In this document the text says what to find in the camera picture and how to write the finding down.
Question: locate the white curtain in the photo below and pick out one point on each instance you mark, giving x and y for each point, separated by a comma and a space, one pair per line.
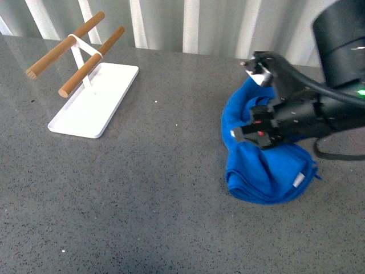
232, 29

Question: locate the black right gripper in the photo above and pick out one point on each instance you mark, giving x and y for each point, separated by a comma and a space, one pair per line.
298, 111

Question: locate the blue microfiber cloth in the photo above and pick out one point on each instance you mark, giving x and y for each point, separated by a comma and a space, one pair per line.
272, 176

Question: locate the white towel rack stand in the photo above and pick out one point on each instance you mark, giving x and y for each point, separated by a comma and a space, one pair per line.
95, 91

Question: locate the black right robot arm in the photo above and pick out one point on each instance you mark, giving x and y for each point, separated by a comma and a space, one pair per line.
339, 34

